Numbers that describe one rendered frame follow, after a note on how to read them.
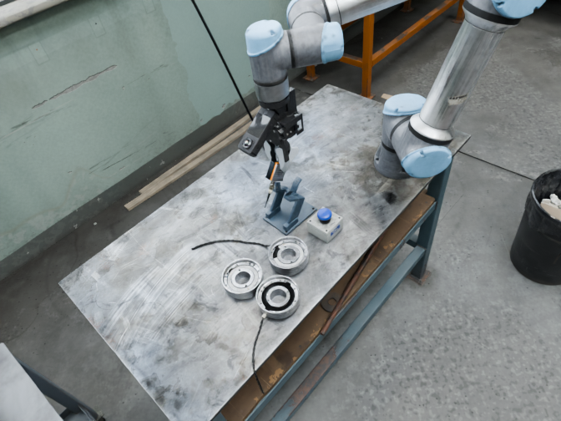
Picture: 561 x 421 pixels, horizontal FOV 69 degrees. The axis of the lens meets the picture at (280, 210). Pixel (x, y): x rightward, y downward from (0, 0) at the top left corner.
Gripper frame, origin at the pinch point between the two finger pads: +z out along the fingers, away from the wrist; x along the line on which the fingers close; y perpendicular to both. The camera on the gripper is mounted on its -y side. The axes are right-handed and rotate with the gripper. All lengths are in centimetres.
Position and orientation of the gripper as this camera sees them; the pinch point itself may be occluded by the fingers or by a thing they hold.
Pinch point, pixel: (277, 166)
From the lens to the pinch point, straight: 105.3
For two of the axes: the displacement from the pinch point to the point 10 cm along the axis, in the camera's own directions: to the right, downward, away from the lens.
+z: 1.2, 6.7, 7.3
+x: -7.0, -4.7, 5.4
